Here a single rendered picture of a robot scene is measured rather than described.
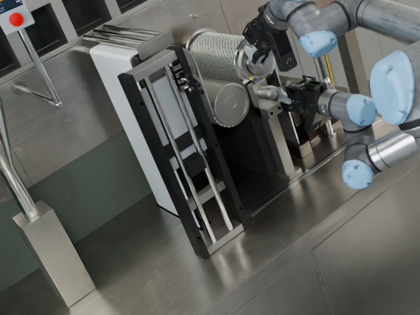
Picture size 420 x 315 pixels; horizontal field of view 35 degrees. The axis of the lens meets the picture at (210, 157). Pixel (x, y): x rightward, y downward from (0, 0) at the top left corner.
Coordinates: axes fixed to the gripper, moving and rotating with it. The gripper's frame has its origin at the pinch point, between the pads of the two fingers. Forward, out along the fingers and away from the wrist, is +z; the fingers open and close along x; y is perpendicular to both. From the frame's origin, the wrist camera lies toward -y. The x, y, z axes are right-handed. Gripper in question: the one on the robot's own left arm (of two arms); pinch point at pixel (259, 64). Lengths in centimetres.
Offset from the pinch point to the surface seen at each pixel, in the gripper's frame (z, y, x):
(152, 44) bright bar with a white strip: -11.3, 15.8, 26.9
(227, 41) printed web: 5.9, 12.2, -0.4
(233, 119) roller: 11.1, -6.4, 10.8
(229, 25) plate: 28.1, 23.8, -18.2
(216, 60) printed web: 10.1, 10.3, 3.9
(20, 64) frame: 15, 40, 49
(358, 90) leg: 79, -12, -79
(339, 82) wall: 183, 12, -150
